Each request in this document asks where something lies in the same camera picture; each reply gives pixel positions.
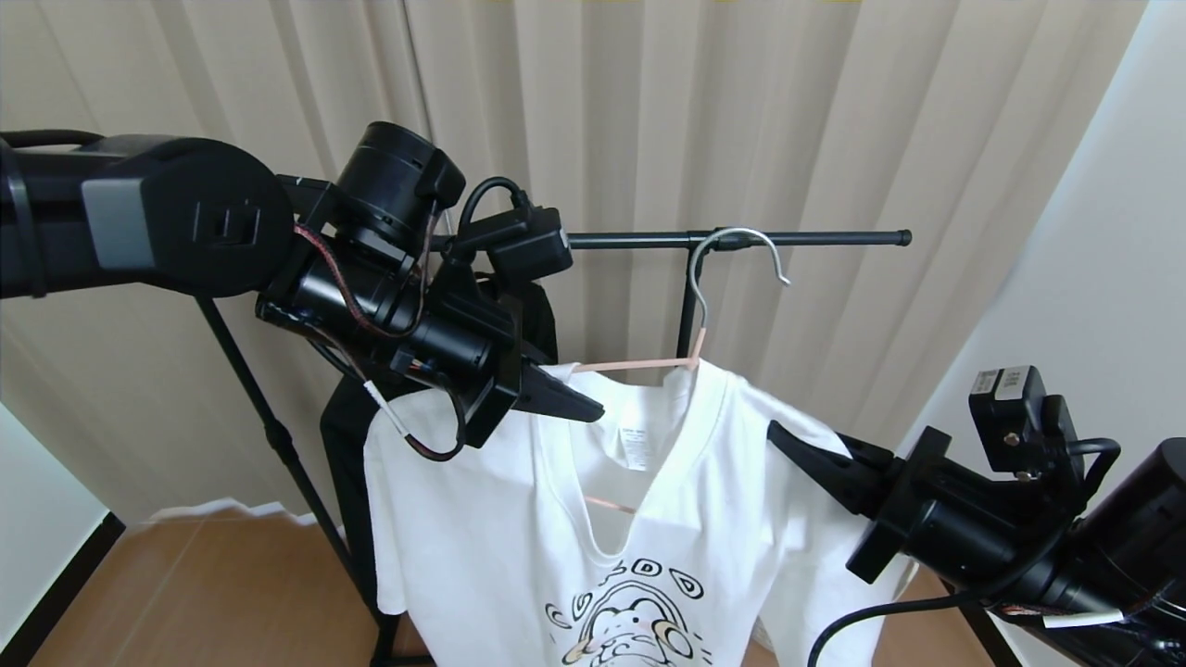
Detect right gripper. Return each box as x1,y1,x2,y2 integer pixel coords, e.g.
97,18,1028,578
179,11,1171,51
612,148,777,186
846,426,1068,603

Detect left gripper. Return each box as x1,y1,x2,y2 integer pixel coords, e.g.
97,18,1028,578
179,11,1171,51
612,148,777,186
258,250,526,451

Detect black shorts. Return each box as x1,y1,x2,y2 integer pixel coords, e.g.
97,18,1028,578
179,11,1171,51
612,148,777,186
320,278,559,614

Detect white garment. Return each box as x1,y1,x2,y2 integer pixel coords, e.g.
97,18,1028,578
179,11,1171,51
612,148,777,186
363,359,914,667

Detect pink clothes hanger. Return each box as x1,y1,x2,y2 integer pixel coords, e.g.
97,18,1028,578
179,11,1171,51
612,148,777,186
570,227,791,516

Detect black clothes rack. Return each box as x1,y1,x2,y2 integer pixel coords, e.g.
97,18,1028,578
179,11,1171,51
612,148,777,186
195,227,913,667

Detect beige curtain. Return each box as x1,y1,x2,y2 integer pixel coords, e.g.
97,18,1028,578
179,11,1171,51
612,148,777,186
0,0,1150,524

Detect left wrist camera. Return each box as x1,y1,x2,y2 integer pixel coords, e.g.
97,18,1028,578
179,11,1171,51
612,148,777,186
452,206,574,290

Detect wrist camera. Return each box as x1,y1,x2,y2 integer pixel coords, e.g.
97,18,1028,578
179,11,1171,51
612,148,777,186
968,364,1122,501
452,206,574,290

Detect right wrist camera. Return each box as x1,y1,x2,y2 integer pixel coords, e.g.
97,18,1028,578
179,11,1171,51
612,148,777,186
968,364,1122,501

